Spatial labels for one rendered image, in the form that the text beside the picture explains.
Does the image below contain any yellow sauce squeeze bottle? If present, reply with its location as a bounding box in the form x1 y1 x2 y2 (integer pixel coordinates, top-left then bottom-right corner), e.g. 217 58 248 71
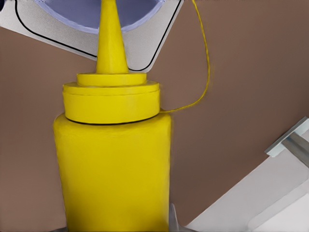
52 0 211 232

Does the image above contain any pale blue cup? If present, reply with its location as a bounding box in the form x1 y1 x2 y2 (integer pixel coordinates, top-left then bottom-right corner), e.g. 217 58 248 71
33 0 166 34

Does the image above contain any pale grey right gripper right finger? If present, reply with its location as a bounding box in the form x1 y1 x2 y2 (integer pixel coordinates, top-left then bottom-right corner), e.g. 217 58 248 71
168 203 181 232

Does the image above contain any silver frame post with foot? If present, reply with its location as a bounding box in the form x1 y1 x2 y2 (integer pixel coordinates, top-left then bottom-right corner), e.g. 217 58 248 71
264 116 309 169

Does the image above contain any grey kitchen scale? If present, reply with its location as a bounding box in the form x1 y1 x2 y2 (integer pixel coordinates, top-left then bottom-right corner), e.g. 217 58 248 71
0 0 184 73

